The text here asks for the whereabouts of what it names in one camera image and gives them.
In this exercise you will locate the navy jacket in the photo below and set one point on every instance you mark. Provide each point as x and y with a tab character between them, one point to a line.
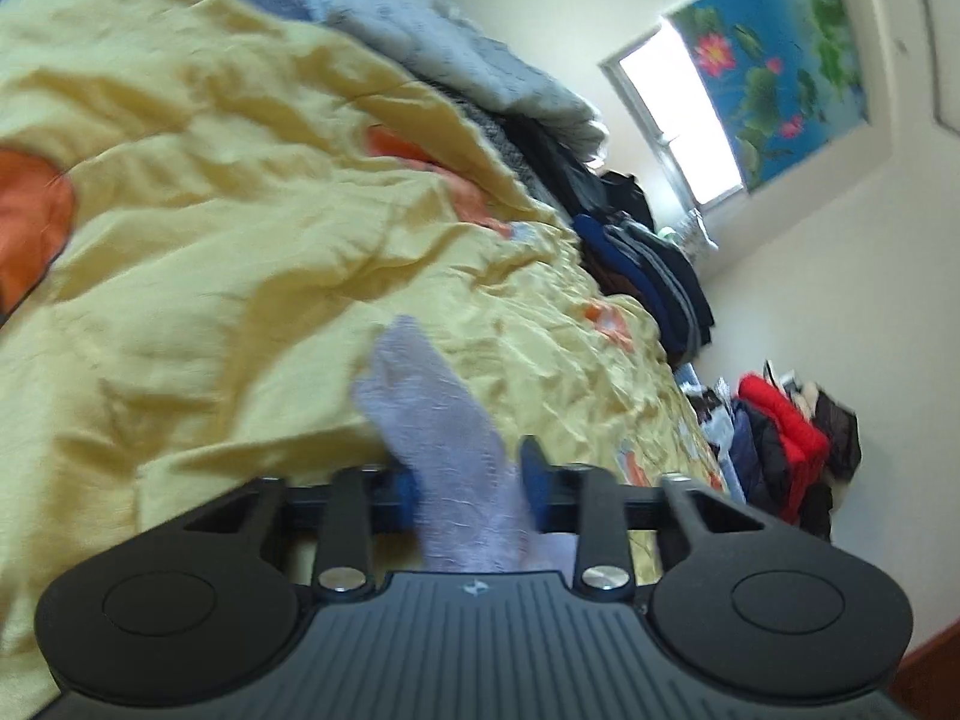
754	457

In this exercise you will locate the blue floral curtain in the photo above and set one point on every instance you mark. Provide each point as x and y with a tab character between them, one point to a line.
772	52

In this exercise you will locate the window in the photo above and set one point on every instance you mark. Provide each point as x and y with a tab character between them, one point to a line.
682	112

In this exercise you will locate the yellow carrot flower printed blanket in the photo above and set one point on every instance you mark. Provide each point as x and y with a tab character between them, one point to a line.
225	240

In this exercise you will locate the pile of clothes with red jacket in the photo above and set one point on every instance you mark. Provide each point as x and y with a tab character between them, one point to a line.
784	420

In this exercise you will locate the black clothes heap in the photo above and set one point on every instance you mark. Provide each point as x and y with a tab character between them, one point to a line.
577	176

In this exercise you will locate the light grey fluffy blanket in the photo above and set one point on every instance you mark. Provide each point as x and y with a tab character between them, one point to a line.
465	45

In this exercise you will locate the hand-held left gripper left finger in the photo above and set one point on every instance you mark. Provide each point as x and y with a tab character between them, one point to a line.
407	499

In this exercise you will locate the stack of dark folded clothes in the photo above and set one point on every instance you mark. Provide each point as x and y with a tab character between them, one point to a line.
645	277

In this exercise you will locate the floral patterned cushion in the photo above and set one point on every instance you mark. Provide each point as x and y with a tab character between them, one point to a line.
696	234

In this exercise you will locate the small white garment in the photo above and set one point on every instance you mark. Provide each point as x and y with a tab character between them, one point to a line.
450	427

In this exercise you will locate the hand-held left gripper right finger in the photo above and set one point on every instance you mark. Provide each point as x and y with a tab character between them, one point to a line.
534	480

